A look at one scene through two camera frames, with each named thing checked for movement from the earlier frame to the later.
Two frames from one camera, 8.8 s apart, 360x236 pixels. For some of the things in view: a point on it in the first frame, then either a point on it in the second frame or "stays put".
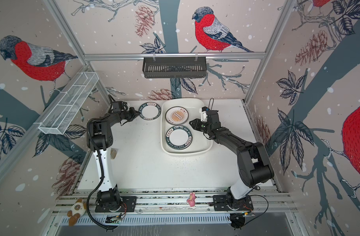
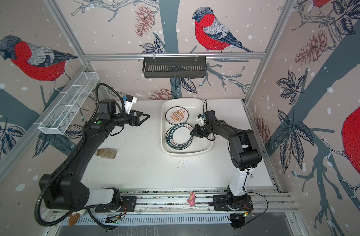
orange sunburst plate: (176, 115) stays put
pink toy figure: (192, 200) stays put
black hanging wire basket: (174, 67) stays put
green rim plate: (150, 111) → (179, 135)
